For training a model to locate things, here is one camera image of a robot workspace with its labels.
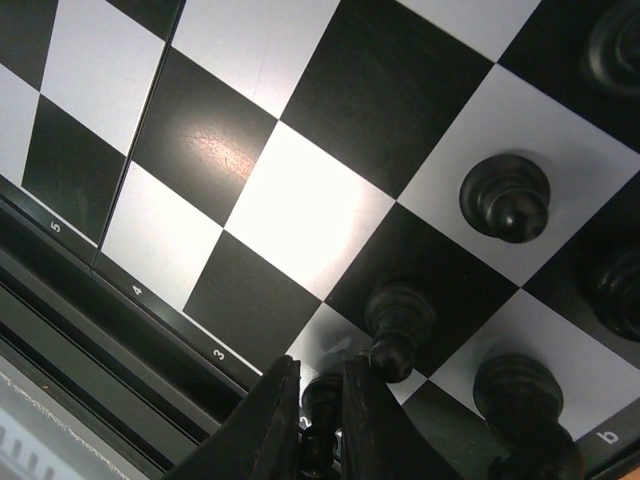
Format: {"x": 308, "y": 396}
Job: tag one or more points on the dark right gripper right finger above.
{"x": 379, "y": 441}

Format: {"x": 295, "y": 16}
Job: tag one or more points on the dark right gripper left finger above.
{"x": 259, "y": 440}

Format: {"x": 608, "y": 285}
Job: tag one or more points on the black chess piece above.
{"x": 611, "y": 55}
{"x": 507, "y": 197}
{"x": 400, "y": 318}
{"x": 612, "y": 290}
{"x": 521, "y": 402}
{"x": 322, "y": 404}

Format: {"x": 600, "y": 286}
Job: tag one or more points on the black white chessboard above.
{"x": 247, "y": 173}

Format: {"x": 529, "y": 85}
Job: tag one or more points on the black aluminium frame base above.
{"x": 144, "y": 393}

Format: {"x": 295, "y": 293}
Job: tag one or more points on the light blue cable duct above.
{"x": 37, "y": 449}

